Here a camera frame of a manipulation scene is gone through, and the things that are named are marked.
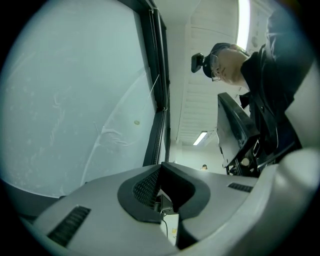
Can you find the rectangular ceiling light panel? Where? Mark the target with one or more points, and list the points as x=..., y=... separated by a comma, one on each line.
x=200, y=138

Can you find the clear eyeglasses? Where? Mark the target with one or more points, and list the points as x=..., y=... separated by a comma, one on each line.
x=215, y=67

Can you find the small round window sticker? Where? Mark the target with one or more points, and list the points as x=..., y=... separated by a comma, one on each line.
x=136, y=122

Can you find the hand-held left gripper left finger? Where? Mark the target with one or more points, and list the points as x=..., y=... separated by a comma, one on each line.
x=105, y=215

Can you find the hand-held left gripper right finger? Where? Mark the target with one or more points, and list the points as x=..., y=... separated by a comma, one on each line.
x=225, y=212

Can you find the black jacket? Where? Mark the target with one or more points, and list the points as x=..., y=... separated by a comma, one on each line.
x=275, y=82

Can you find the frosted window pane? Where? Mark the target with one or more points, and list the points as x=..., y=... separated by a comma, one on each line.
x=75, y=100

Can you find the long ceiling light strip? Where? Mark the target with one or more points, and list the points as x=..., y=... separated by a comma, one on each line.
x=242, y=22

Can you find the black window frame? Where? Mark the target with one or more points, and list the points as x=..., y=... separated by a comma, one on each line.
x=160, y=75

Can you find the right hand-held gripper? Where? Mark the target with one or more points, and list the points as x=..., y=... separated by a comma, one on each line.
x=232, y=130

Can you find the black head camera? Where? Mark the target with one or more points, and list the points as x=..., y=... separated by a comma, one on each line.
x=196, y=62

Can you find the black cap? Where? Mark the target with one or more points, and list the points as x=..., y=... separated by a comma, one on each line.
x=212, y=57

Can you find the person's head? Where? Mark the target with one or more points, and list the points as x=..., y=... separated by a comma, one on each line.
x=230, y=67

